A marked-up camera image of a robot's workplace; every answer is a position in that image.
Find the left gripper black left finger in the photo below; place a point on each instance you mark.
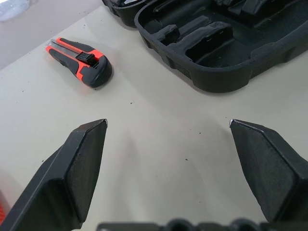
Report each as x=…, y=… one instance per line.
x=72, y=173

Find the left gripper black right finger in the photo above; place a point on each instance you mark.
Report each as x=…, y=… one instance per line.
x=272, y=168

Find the orange black utility knife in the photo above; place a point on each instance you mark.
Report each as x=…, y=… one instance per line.
x=96, y=72

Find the black tool case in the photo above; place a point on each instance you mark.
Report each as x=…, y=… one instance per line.
x=216, y=79

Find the clear plastic container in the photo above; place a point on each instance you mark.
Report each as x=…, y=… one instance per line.
x=12, y=9

